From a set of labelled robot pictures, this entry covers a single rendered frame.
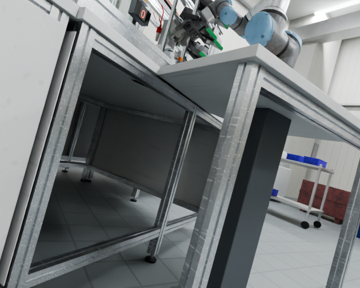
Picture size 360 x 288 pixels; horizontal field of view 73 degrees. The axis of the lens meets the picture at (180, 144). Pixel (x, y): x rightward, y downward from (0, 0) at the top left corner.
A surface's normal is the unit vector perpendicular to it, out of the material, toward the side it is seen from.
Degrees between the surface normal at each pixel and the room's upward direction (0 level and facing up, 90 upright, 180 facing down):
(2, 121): 90
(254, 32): 94
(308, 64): 90
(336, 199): 90
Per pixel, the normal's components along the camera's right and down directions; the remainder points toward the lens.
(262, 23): -0.81, -0.16
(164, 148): -0.44, -0.14
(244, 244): 0.54, 0.14
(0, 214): 0.86, 0.23
